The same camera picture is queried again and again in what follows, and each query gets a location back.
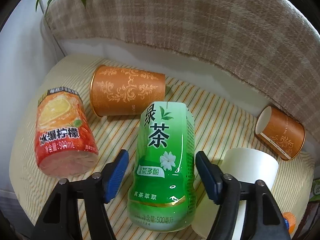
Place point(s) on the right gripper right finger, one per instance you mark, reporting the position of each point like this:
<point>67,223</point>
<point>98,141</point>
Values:
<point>240,204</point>

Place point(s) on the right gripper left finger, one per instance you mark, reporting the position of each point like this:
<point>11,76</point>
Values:
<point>60,219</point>

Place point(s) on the green tea bottle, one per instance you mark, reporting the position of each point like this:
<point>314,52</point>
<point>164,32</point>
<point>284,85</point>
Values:
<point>162,196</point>

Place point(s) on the white paper cup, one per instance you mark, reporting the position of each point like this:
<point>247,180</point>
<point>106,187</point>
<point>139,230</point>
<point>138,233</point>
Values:
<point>237,189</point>

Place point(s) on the orange patterned paper cup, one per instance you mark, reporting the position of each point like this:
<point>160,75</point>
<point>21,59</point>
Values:
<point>124,91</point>

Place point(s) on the red lemon drink bottle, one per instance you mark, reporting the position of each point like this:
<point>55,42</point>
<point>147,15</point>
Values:
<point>64,143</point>

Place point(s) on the striped yellow cloth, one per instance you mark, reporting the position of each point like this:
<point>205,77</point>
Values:
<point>219,126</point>

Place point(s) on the beige plaid blanket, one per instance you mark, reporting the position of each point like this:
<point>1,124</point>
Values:
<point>268,44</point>

